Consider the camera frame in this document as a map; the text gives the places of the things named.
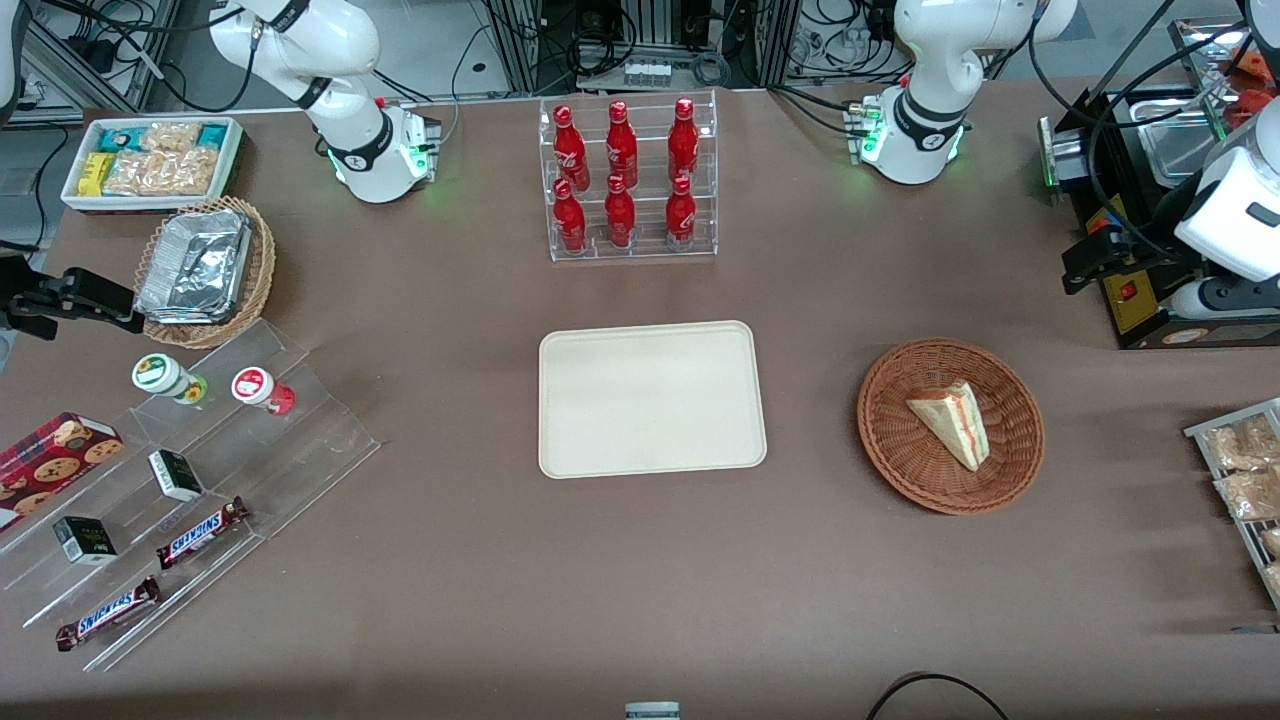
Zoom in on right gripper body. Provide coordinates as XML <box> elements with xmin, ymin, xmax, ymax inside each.
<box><xmin>0</xmin><ymin>258</ymin><xmax>63</xmax><ymax>313</ymax></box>

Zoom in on triangle sandwich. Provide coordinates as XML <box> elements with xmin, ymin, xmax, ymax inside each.
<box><xmin>906</xmin><ymin>380</ymin><xmax>991</xmax><ymax>473</ymax></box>

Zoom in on grey metal snack tray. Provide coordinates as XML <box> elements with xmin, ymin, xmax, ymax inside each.
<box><xmin>1184</xmin><ymin>398</ymin><xmax>1280</xmax><ymax>611</ymax></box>

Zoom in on oval light wicker basket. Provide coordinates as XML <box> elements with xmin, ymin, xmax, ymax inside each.
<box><xmin>133</xmin><ymin>196</ymin><xmax>277</xmax><ymax>350</ymax></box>

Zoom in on round brown wicker basket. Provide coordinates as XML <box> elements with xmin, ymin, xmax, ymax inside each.
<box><xmin>857</xmin><ymin>338</ymin><xmax>1046</xmax><ymax>517</ymax></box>

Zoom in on cream plastic tray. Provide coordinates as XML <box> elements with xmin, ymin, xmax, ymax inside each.
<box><xmin>538</xmin><ymin>320</ymin><xmax>769</xmax><ymax>480</ymax></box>

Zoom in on black food warmer cabinet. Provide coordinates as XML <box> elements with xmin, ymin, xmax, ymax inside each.
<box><xmin>1038</xmin><ymin>15</ymin><xmax>1280</xmax><ymax>351</ymax></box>

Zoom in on stacked aluminium foil containers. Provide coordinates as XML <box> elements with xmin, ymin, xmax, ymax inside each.
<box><xmin>135</xmin><ymin>208</ymin><xmax>251</xmax><ymax>326</ymax></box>

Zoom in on white cup with green label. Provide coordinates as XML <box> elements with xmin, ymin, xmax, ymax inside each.
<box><xmin>131</xmin><ymin>353</ymin><xmax>209</xmax><ymax>405</ymax></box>

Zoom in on clear bag of crackers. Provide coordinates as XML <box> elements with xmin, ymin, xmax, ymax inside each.
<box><xmin>140</xmin><ymin>122</ymin><xmax>201</xmax><ymax>154</ymax></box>
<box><xmin>105</xmin><ymin>148</ymin><xmax>218</xmax><ymax>197</ymax></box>

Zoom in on red cookie box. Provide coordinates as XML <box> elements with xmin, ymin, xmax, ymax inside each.
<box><xmin>0</xmin><ymin>412</ymin><xmax>125</xmax><ymax>531</ymax></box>

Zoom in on white cup with red label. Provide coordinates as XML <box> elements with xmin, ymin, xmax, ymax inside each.
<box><xmin>231</xmin><ymin>367</ymin><xmax>296</xmax><ymax>416</ymax></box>

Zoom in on white rectangular snack bin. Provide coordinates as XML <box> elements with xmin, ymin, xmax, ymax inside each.
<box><xmin>60</xmin><ymin>115</ymin><xmax>244</xmax><ymax>214</ymax></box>

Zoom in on small black box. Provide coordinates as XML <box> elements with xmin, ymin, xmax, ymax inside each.
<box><xmin>52</xmin><ymin>516</ymin><xmax>118</xmax><ymax>567</ymax></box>
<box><xmin>148</xmin><ymin>449</ymin><xmax>205</xmax><ymax>503</ymax></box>

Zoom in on clear acrylic stepped display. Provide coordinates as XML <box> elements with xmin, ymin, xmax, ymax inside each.
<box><xmin>0</xmin><ymin>318</ymin><xmax>383</xmax><ymax>673</ymax></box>

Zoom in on snickers chocolate bar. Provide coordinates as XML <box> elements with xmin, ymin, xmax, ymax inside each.
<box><xmin>155</xmin><ymin>497</ymin><xmax>251</xmax><ymax>571</ymax></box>
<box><xmin>55</xmin><ymin>575</ymin><xmax>163</xmax><ymax>653</ymax></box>

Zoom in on red cola bottle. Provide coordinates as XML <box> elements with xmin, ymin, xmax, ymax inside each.
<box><xmin>606</xmin><ymin>100</ymin><xmax>639</xmax><ymax>186</ymax></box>
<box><xmin>553</xmin><ymin>105</ymin><xmax>591</xmax><ymax>191</ymax></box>
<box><xmin>604</xmin><ymin>174</ymin><xmax>637</xmax><ymax>249</ymax></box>
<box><xmin>553</xmin><ymin>178</ymin><xmax>588</xmax><ymax>254</ymax></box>
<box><xmin>665</xmin><ymin>175</ymin><xmax>697</xmax><ymax>246</ymax></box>
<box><xmin>668</xmin><ymin>97</ymin><xmax>700</xmax><ymax>181</ymax></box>

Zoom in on clear acrylic bottle rack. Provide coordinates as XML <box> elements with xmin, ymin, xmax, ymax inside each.
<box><xmin>538</xmin><ymin>88</ymin><xmax>719</xmax><ymax>263</ymax></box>

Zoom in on black looped cable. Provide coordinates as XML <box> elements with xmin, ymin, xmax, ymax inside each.
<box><xmin>865</xmin><ymin>673</ymin><xmax>1011</xmax><ymax>720</ymax></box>

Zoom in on aluminium frame rack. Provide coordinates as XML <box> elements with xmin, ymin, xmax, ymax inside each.
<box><xmin>480</xmin><ymin>0</ymin><xmax>801</xmax><ymax>96</ymax></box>

